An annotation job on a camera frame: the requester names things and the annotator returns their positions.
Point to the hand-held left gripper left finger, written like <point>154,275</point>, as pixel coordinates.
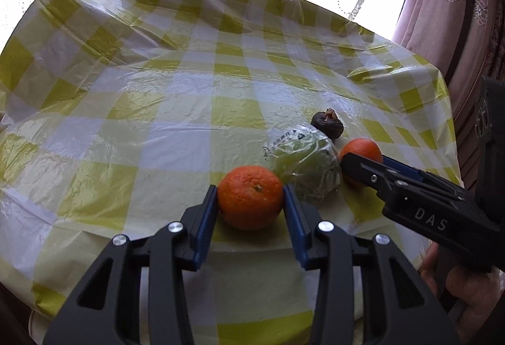
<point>205,226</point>

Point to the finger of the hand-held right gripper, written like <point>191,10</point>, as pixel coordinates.
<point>404,167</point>
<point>365,173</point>

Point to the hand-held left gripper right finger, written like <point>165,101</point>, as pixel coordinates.
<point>296,226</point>

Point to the orange tangerine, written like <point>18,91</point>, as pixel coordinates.
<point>250,197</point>
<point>361,149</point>

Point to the person's right hand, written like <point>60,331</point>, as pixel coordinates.
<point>473,289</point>

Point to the small green plastic-wrapped fruit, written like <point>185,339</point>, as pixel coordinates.
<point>307,167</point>

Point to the dark round fruit with stem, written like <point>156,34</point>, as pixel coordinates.
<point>327,126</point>

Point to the yellow checked plastic tablecloth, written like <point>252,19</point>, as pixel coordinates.
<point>138,112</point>

